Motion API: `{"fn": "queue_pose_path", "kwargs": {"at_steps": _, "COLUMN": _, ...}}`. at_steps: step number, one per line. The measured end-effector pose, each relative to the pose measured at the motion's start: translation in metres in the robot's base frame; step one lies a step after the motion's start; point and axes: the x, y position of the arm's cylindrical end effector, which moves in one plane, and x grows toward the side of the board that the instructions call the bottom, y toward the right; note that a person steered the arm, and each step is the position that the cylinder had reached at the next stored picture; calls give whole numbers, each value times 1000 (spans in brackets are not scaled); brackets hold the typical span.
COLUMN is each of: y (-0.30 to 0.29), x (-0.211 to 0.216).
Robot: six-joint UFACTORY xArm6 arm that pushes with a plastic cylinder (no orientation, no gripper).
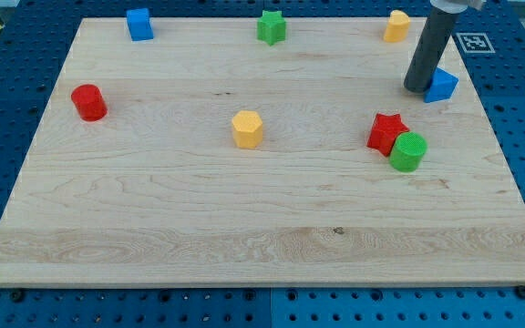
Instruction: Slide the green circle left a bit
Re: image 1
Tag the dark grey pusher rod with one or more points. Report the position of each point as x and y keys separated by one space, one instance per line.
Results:
x=430 y=48

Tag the white arm end mount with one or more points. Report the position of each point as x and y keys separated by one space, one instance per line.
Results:
x=457 y=6

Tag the white fiducial marker tag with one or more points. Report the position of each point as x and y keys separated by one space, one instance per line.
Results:
x=475 y=43

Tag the yellow half-round block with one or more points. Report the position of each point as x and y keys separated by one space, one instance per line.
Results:
x=397 y=27

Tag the blue triangle block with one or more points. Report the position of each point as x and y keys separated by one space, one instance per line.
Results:
x=442 y=86

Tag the red star block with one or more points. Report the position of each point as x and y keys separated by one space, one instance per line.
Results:
x=384 y=131

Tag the green cylinder block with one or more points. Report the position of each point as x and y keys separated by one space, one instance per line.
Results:
x=407 y=152

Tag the green star block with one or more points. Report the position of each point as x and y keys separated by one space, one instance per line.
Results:
x=271 y=27

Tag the yellow hexagon block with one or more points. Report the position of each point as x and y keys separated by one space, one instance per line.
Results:
x=247 y=129

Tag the black bolt front right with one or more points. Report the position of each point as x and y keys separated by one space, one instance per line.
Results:
x=520 y=292

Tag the black bolt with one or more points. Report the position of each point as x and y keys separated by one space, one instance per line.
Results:
x=17 y=295
x=520 y=292

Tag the wooden board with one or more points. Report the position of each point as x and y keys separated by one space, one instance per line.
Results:
x=157 y=195

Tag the blue cube block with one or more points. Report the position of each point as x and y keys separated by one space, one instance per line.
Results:
x=139 y=25

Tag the red cylinder block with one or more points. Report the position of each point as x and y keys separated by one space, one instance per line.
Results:
x=89 y=102

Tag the black bolt front left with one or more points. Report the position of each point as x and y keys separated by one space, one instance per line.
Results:
x=17 y=295

